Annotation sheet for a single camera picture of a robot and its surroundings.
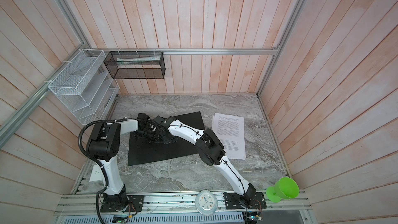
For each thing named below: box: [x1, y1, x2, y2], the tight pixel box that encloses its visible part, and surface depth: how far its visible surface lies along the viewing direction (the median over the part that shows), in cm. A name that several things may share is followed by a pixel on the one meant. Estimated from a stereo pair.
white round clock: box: [194, 189, 219, 217], surface depth 73 cm
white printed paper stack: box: [211, 112, 246, 161], surface depth 103 cm
